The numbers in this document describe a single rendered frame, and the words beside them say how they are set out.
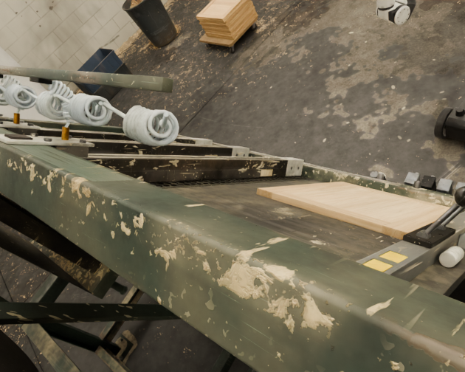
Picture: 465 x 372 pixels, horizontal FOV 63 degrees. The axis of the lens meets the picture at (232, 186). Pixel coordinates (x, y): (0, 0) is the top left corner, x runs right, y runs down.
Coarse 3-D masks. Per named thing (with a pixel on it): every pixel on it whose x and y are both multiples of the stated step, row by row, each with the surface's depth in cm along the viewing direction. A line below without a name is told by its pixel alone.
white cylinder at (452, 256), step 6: (456, 246) 76; (444, 252) 71; (450, 252) 70; (456, 252) 71; (462, 252) 74; (444, 258) 71; (450, 258) 70; (456, 258) 70; (444, 264) 71; (450, 264) 70
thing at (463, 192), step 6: (456, 192) 66; (462, 192) 65; (456, 198) 66; (462, 198) 65; (456, 204) 67; (462, 204) 65; (450, 210) 67; (444, 216) 68; (438, 222) 69; (432, 228) 70; (420, 234) 70; (426, 234) 70
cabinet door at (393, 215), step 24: (264, 192) 111; (288, 192) 114; (312, 192) 121; (336, 192) 128; (360, 192) 136; (384, 192) 142; (336, 216) 96; (360, 216) 94; (384, 216) 100; (408, 216) 104; (432, 216) 108
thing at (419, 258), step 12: (456, 216) 102; (456, 228) 87; (444, 240) 75; (456, 240) 85; (384, 252) 61; (396, 252) 62; (408, 252) 63; (420, 252) 64; (432, 252) 68; (396, 264) 56; (408, 264) 58; (420, 264) 64; (396, 276) 54; (408, 276) 59
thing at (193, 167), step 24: (72, 96) 89; (24, 144) 78; (48, 144) 82; (72, 144) 86; (120, 168) 99; (144, 168) 104; (168, 168) 110; (192, 168) 117; (216, 168) 126; (240, 168) 135; (264, 168) 146; (288, 168) 158
